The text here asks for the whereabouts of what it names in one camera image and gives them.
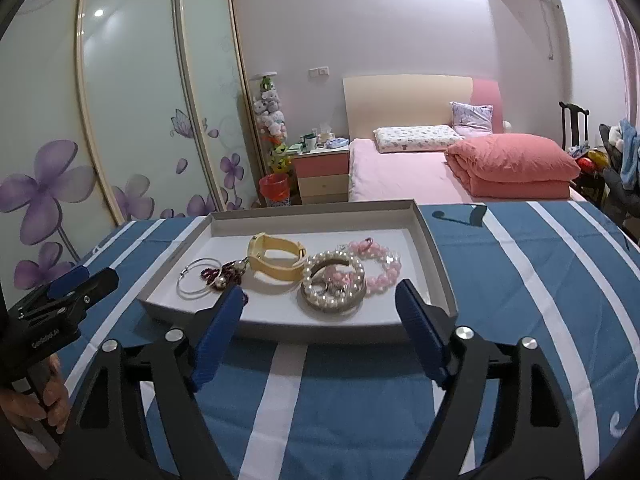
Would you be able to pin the pearl earring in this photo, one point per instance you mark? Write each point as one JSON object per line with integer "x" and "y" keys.
{"x": 218, "y": 282}

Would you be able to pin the dark wooden chair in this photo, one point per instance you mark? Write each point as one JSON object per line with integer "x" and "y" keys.
{"x": 567, "y": 120}

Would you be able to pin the red and yellow toy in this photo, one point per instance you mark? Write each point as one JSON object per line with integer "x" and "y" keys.
{"x": 590, "y": 160}

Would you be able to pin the pink curtain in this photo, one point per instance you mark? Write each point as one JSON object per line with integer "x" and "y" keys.
{"x": 627, "y": 50}

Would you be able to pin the tissue box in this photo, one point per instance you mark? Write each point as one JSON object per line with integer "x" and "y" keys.
{"x": 326, "y": 135}

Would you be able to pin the folded pink quilt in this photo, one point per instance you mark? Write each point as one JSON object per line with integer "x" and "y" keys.
{"x": 510, "y": 160}

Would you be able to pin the white wall socket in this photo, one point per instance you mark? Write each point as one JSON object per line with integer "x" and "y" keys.
{"x": 319, "y": 72}

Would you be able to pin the white mug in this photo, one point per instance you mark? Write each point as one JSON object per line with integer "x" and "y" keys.
{"x": 309, "y": 142}

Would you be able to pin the tube of plush toys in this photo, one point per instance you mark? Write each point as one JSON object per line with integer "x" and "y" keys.
{"x": 270, "y": 110}

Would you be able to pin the person's left hand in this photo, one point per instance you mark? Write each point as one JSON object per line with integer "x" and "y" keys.
{"x": 56, "y": 395}

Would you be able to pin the blue white striped blanket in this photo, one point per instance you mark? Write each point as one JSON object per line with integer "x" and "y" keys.
{"x": 500, "y": 285}

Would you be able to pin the grey metal cuff bangle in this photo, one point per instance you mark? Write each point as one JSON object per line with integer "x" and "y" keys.
{"x": 335, "y": 260}

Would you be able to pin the flower print sliding wardrobe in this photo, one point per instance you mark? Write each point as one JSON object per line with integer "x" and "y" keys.
{"x": 125, "y": 110}

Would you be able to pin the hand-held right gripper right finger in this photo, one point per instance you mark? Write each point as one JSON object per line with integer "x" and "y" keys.
{"x": 420, "y": 335}

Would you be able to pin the pile of clothes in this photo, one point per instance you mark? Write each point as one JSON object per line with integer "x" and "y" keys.
{"x": 620, "y": 200}

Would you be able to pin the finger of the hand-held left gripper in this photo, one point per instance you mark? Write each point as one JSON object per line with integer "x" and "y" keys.
{"x": 67, "y": 282}
{"x": 95, "y": 285}

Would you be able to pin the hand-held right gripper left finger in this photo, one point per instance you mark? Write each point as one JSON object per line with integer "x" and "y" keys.
{"x": 217, "y": 340}

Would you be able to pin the cream and pink headboard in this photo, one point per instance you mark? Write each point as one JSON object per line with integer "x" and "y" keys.
{"x": 400, "y": 100}

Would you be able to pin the grey cardboard box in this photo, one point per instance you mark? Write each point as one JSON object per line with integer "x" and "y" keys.
{"x": 325, "y": 332}

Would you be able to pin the white patterned pillow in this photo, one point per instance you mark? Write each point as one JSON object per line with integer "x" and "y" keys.
{"x": 415, "y": 137}

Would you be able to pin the purple patterned pillow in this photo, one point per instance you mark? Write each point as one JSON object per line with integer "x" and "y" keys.
{"x": 472, "y": 117}

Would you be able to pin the pink and wood nightstand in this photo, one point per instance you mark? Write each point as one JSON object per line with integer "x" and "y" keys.
{"x": 320, "y": 175}

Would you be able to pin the red waste bin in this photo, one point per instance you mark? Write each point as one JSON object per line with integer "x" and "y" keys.
{"x": 275, "y": 191}

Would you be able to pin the thin silver hoop bangle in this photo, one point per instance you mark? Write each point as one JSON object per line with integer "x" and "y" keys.
{"x": 178, "y": 280}

